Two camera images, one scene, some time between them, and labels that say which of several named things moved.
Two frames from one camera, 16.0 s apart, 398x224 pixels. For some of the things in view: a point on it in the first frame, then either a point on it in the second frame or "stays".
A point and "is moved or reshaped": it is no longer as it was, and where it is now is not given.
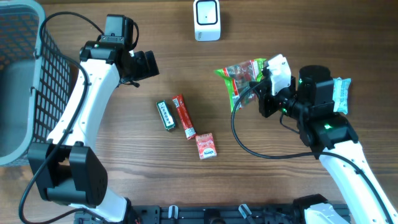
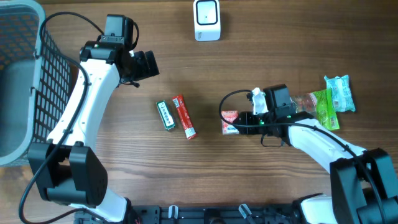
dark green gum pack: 166,115 stays
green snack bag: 239,77 is moved or reshaped
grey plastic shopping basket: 35,81 stays
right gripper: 265,98 → 248,117
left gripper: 145,71 stays
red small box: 206,145 → 229,128
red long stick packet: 185,116 stays
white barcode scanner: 207,20 stays
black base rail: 203,214 stays
